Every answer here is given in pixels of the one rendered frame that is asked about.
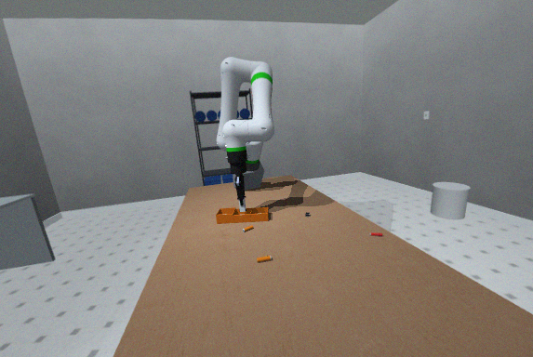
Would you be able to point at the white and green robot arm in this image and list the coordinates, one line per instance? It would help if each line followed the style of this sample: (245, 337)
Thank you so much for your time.
(244, 138)

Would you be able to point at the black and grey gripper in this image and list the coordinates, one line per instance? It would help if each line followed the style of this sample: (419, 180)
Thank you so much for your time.
(238, 170)

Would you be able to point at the orange rack of bins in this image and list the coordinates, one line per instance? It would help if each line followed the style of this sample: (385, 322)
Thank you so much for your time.
(233, 215)

